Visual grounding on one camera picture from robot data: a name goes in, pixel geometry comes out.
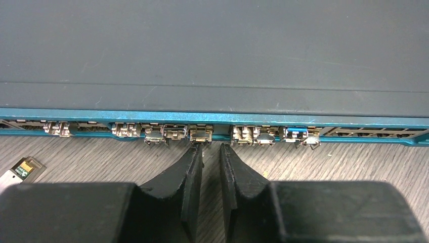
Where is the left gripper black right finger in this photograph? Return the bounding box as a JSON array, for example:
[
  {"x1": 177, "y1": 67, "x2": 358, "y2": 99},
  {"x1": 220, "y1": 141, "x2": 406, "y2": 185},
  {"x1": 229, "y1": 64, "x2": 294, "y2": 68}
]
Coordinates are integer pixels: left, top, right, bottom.
[{"x1": 220, "y1": 144, "x2": 427, "y2": 242}]

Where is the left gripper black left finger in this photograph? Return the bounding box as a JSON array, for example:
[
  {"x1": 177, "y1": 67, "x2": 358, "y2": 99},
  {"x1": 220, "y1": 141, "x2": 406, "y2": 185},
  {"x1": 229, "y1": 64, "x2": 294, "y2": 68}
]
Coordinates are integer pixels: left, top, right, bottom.
[{"x1": 1, "y1": 145, "x2": 203, "y2": 242}]

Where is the small silver transceiver module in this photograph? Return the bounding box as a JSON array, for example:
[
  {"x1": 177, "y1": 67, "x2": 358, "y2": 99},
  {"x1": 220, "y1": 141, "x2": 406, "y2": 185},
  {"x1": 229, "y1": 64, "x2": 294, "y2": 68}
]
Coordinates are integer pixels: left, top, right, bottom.
[{"x1": 1, "y1": 156, "x2": 47, "y2": 193}]

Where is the dark grey network switch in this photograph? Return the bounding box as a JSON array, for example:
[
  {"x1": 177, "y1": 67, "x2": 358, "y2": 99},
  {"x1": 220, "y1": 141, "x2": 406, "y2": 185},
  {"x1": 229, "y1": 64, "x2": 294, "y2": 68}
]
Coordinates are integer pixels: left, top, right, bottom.
[{"x1": 1, "y1": 1, "x2": 428, "y2": 148}]

